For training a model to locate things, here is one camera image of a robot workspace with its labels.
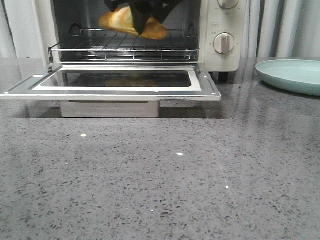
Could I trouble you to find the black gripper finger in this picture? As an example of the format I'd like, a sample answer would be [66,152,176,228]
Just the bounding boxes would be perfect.
[152,0,182,24]
[104,0,153,35]

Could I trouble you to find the golden striped bread loaf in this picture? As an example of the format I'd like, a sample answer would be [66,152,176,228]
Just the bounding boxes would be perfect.
[99,6,167,40]

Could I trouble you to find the white glass oven door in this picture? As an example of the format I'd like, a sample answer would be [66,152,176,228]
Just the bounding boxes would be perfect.
[0,62,221,102]

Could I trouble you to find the grey oven door handle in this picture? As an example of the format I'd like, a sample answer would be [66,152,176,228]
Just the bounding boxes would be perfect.
[59,100,160,118]

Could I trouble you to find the white Toshiba toaster oven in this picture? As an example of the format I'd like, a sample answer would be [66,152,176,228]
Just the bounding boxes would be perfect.
[33,0,247,82]

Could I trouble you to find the upper beige oven knob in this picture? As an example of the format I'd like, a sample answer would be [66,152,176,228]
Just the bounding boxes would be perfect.
[217,0,239,10]

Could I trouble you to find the beige oven knob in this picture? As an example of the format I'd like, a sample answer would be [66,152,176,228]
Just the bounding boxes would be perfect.
[217,0,239,10]
[213,33,235,55]

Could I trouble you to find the lower beige oven knob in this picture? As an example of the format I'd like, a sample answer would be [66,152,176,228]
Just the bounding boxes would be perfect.
[213,33,235,55]

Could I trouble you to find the light green plate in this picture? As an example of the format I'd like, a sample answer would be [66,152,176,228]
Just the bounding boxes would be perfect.
[255,59,320,97]

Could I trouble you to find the metal wire oven rack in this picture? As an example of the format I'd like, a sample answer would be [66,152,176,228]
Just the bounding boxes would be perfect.
[48,28,199,62]

